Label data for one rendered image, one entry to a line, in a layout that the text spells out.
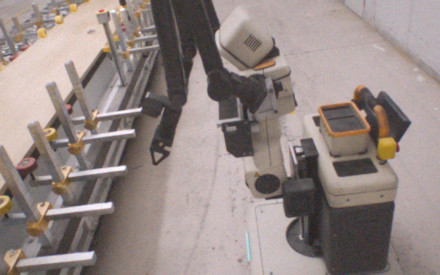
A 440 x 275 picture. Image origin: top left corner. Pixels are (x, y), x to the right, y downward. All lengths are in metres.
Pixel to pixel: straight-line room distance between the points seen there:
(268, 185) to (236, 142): 0.25
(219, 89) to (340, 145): 0.57
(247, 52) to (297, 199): 0.60
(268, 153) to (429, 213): 1.35
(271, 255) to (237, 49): 1.02
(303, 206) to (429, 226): 1.10
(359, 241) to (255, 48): 0.87
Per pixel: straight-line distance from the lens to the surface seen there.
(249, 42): 1.27
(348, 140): 1.51
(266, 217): 2.05
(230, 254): 2.28
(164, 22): 1.12
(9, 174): 1.44
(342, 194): 1.45
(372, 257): 1.74
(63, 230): 1.69
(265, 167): 1.51
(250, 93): 1.17
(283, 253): 1.89
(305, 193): 1.50
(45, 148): 1.65
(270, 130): 1.47
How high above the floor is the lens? 1.72
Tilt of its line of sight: 33 degrees down
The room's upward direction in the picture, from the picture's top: 10 degrees counter-clockwise
